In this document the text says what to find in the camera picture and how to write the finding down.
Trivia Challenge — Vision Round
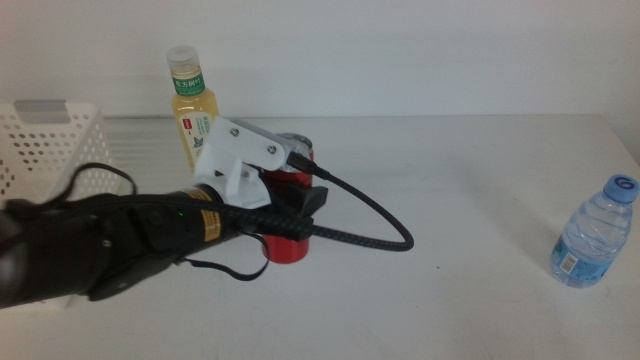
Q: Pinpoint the red soda can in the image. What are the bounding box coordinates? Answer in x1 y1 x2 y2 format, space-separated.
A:
259 132 315 265

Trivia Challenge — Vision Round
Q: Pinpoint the yellow tea bottle green label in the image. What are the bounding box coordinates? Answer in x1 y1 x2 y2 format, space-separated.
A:
166 45 221 174

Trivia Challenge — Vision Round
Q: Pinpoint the clear water bottle blue cap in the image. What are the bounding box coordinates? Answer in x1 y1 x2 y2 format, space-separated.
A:
549 173 640 290

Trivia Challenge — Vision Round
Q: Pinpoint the white perforated plastic basket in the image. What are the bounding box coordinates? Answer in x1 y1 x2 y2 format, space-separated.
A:
0 99 123 310

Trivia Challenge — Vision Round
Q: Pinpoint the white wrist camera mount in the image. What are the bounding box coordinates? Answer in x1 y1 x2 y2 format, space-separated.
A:
192 116 315 210

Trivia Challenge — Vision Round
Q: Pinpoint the thin black cable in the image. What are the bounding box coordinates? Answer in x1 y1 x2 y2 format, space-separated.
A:
49 162 272 282

